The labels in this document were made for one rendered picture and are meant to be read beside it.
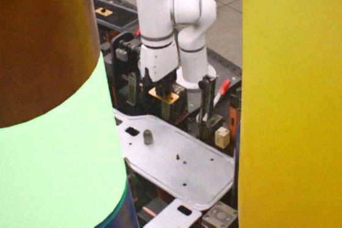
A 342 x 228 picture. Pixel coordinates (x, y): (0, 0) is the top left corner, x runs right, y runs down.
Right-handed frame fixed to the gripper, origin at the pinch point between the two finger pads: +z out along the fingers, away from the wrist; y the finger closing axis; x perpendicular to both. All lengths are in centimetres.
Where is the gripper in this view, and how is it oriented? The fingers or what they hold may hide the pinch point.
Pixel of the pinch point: (163, 88)
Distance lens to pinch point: 123.0
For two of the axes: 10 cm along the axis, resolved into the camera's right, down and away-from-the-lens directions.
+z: 0.8, 7.7, 6.3
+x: 7.5, 3.7, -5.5
